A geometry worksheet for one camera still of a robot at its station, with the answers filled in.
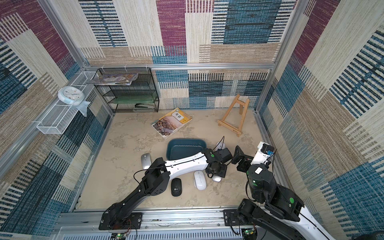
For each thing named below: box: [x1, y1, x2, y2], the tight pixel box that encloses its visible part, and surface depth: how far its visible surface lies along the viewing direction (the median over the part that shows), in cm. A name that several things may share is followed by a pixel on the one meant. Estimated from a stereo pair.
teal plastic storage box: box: [166, 138, 207, 161], surface depth 101 cm
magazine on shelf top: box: [87, 73, 139, 86], surface depth 88 cm
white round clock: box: [57, 86, 85, 106], surface depth 76 cm
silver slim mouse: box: [141, 153, 152, 170], surface depth 95 cm
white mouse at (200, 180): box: [193, 170, 207, 191], surface depth 85 cm
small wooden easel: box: [217, 94, 250, 137], surface depth 104 cm
